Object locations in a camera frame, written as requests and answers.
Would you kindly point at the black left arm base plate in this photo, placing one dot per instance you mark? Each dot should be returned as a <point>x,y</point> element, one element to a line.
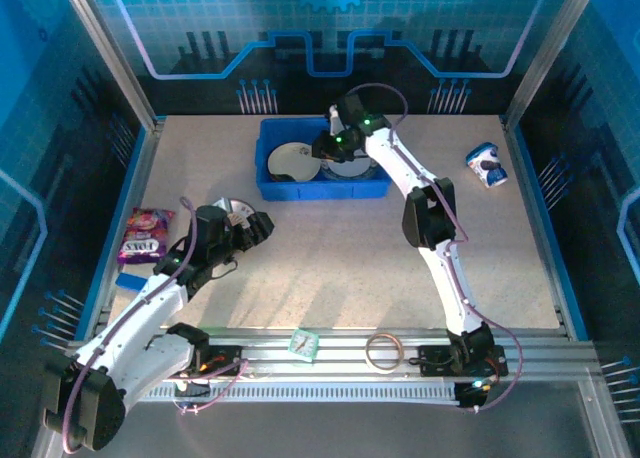
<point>225,360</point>

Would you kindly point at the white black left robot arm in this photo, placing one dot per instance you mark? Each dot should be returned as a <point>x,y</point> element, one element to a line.
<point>150,308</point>

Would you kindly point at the blue white snack cup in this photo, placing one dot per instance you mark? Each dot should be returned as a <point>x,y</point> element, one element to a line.
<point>487,164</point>

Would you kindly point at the aluminium frame post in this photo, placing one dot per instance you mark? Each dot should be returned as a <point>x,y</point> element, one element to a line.
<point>548,53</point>
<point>114,53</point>

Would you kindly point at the purple candy bag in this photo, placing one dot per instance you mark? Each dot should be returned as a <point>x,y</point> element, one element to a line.
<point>145,235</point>

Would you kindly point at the aluminium front rail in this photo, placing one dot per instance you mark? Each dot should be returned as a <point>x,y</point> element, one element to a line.
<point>340,350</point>

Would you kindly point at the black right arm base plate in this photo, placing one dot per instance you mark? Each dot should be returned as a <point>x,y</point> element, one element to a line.
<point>435,360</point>

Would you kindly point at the small blue card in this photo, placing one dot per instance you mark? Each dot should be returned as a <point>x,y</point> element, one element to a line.
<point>131,281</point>

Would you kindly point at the white plate green lettered rim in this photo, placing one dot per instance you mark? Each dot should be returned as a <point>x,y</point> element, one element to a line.
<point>350,170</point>

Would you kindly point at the blue edged side rail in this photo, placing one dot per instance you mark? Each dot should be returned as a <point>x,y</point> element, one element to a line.
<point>537,203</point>
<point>134,178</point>

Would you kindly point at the blue plastic bin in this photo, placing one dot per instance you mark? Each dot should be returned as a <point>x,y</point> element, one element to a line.
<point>280,190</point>

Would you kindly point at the small green square clock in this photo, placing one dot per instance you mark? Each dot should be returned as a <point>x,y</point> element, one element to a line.
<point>303,345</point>

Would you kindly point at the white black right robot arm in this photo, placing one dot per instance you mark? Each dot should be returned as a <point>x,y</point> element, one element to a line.
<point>450,278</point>

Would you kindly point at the white plate small flower print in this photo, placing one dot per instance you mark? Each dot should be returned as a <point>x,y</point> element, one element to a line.
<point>292,163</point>

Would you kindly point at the white plate orange sunburst pattern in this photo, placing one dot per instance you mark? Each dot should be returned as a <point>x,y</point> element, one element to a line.
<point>242,210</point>

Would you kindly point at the grey metal front panel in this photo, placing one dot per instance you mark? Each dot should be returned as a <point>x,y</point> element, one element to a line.
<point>320,428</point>

